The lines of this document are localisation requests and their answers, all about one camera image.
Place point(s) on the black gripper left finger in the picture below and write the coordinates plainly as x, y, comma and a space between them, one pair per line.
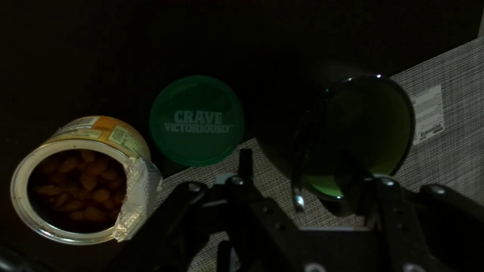
235, 221

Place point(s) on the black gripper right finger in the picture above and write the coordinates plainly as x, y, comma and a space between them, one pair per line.
432, 227

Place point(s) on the green plastic can lid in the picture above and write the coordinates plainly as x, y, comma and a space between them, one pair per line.
196, 122

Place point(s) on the grey woven placemat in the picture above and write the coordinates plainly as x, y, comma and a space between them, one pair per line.
453, 161

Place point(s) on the dark green mug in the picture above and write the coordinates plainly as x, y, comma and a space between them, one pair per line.
363, 126

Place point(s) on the black table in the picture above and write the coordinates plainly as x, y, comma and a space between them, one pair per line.
99, 51

